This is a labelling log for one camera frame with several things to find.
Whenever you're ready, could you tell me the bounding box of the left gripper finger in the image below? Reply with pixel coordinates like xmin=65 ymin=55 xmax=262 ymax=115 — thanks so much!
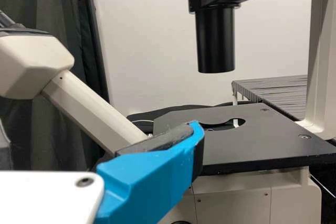
xmin=91 ymin=120 xmax=206 ymax=224

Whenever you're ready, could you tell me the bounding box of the cream microscope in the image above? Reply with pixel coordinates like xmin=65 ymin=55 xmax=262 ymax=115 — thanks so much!
xmin=0 ymin=0 xmax=336 ymax=224

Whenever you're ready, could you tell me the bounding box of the black platform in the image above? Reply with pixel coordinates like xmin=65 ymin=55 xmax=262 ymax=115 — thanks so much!
xmin=231 ymin=74 xmax=308 ymax=122

